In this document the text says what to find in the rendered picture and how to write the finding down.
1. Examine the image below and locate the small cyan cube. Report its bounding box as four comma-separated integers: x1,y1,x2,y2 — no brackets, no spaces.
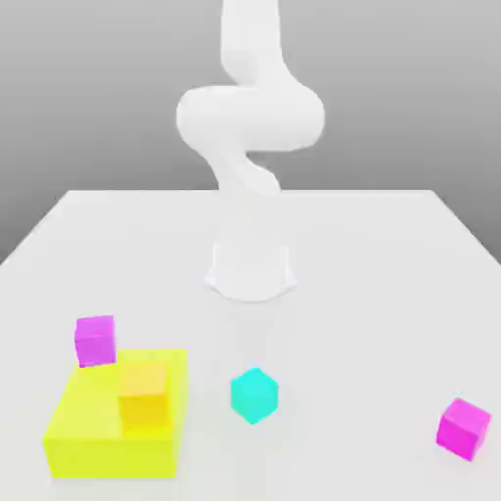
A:
229,366,280,426

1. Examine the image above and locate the small purple cube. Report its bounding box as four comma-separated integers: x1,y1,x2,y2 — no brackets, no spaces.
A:
73,314,117,369

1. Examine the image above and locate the small orange cube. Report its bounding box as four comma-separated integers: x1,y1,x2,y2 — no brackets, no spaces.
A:
117,364,168,429

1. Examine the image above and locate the small magenta cube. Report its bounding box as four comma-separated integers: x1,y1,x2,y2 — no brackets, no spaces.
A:
435,397,492,463

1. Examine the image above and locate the large yellow box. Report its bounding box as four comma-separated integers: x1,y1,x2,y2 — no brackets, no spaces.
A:
41,348,190,479

